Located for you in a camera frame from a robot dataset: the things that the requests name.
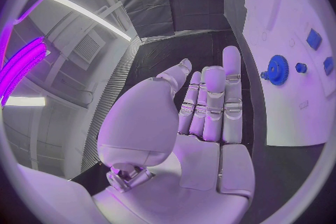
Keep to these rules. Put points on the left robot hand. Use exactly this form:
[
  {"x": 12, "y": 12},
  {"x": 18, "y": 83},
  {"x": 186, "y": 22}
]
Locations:
[{"x": 147, "y": 119}]

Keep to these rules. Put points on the white task board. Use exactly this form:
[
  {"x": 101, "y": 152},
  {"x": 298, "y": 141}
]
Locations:
[{"x": 291, "y": 60}]

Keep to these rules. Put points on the blue square block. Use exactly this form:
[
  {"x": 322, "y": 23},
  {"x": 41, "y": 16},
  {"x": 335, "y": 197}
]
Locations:
[{"x": 314, "y": 39}]

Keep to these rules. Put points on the small blue peg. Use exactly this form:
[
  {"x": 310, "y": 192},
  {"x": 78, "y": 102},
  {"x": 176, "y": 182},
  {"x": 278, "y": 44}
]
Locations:
[{"x": 264, "y": 74}]

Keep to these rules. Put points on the blue gear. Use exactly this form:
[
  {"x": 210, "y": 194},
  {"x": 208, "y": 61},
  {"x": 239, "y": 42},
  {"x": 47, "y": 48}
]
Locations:
[{"x": 277, "y": 70}]

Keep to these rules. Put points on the glowing light bar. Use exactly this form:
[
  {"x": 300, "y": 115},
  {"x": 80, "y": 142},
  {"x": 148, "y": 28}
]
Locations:
[{"x": 21, "y": 66}]

